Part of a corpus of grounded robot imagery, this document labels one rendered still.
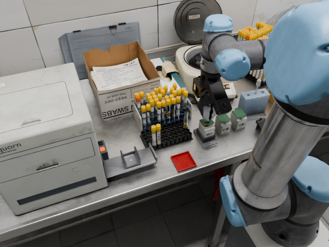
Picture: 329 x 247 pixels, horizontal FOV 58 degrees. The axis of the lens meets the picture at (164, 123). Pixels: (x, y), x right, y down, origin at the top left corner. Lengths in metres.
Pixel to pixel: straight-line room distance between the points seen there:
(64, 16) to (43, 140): 0.65
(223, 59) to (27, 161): 0.54
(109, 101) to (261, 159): 0.69
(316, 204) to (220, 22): 0.49
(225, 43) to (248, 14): 0.89
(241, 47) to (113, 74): 0.68
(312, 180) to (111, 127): 0.72
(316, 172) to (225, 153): 0.39
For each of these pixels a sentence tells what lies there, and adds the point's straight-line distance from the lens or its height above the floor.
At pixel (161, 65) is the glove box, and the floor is 0.94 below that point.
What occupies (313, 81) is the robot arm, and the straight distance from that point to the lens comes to 0.36.
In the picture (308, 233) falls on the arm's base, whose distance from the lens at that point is 0.87.
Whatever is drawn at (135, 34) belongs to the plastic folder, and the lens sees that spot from 1.36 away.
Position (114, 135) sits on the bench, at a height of 0.88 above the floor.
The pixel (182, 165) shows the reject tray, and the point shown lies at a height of 0.88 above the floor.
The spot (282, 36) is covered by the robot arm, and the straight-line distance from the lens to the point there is 0.40.
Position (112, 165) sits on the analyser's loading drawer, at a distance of 0.97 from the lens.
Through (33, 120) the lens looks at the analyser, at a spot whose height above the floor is 1.17.
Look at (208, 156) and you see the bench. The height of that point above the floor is 0.88.
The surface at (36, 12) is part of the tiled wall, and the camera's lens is 1.29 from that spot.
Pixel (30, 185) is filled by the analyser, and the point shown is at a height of 0.99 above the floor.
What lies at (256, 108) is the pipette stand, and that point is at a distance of 1.19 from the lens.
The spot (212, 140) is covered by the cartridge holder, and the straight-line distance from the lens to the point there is 1.07.
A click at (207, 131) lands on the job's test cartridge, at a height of 0.94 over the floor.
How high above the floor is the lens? 1.68
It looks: 45 degrees down
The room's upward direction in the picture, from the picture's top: straight up
